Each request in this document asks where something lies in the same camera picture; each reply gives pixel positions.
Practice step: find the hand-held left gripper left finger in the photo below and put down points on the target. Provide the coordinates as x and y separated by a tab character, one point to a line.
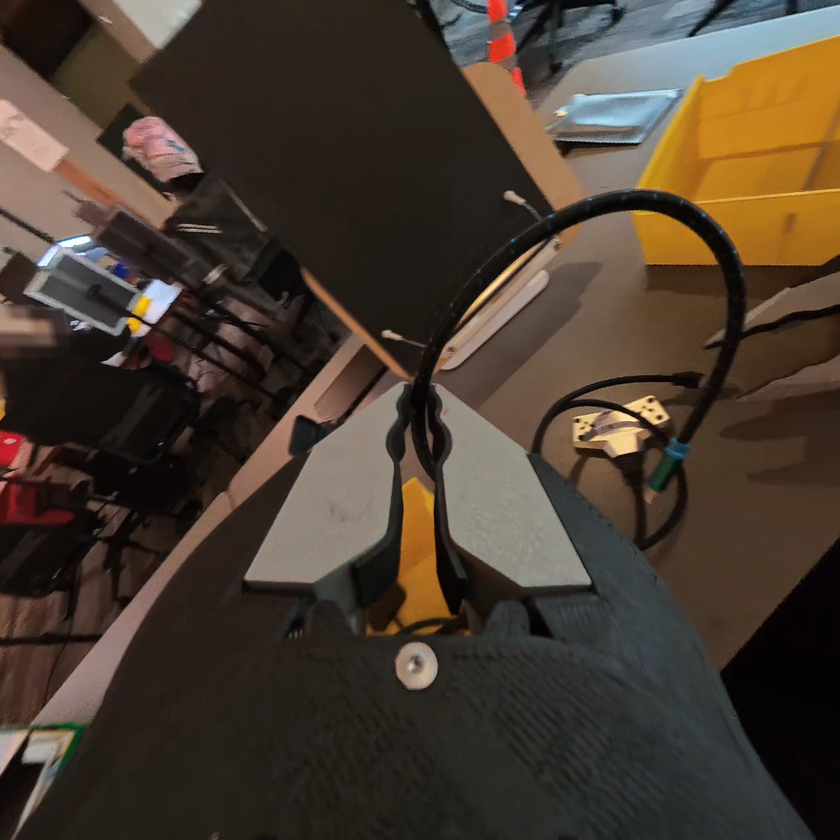
328	512

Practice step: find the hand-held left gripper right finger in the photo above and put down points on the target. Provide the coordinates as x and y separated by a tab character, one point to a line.
512	518

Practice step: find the yellow plastic bin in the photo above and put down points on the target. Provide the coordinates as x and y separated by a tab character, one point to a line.
413	525
754	229

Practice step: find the black charger with display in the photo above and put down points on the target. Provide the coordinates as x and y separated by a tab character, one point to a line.
307	434

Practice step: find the green cardboard box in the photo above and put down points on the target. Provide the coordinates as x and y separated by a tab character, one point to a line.
46	768

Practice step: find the silver foil bag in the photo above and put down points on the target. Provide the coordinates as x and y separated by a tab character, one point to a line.
617	115

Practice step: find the orange traffic cone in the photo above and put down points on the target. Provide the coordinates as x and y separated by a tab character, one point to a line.
504	39

